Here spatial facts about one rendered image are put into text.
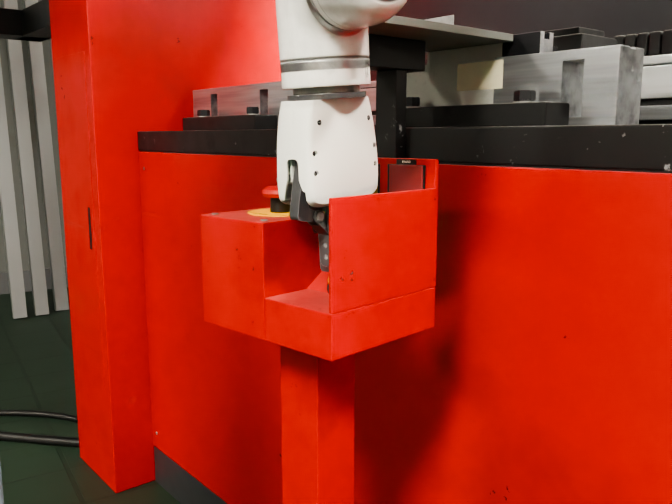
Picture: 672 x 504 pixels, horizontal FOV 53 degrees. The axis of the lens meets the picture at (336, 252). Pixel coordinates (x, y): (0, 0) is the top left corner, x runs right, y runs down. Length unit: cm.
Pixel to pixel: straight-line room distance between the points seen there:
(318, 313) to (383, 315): 8
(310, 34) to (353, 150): 11
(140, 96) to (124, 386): 69
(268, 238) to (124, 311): 104
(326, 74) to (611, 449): 50
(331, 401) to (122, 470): 113
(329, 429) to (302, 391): 5
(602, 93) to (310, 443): 54
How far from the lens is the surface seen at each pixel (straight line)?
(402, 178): 73
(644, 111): 117
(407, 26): 84
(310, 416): 74
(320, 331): 62
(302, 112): 62
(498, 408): 88
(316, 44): 62
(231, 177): 129
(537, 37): 97
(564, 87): 93
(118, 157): 164
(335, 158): 63
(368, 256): 64
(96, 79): 163
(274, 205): 74
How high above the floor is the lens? 86
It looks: 10 degrees down
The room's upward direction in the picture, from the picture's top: straight up
